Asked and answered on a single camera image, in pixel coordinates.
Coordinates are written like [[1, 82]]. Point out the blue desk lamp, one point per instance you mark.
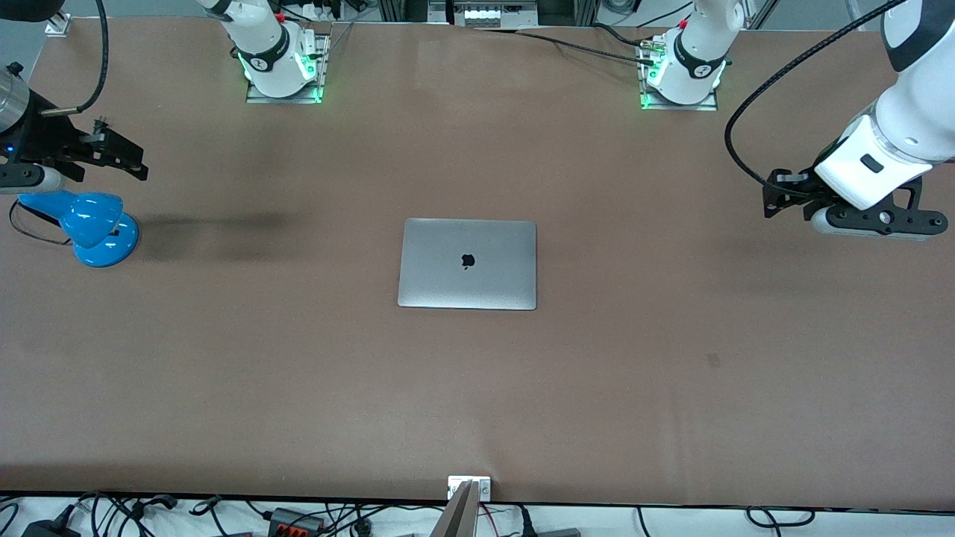
[[93, 231]]

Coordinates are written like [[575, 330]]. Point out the white power strip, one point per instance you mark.
[[489, 13]]

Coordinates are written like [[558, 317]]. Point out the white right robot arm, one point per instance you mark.
[[268, 45]]

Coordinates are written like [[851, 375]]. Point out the grey metal camera post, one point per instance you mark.
[[456, 514]]

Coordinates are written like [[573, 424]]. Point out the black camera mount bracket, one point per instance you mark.
[[916, 198]]

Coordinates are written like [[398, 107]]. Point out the grey laptop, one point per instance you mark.
[[468, 265]]

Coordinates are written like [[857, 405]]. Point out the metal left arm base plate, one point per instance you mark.
[[645, 101]]

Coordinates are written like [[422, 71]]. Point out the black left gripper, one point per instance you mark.
[[804, 192]]

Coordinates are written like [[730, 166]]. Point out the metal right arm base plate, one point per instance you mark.
[[257, 95]]

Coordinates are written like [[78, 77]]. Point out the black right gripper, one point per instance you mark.
[[46, 139]]

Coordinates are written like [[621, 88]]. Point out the white table edge bracket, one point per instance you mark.
[[483, 488]]

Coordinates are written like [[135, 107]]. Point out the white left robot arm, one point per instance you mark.
[[903, 112]]

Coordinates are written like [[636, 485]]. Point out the black power adapter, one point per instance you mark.
[[48, 528]]

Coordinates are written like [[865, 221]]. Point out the black and orange connector block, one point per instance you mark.
[[295, 520]]

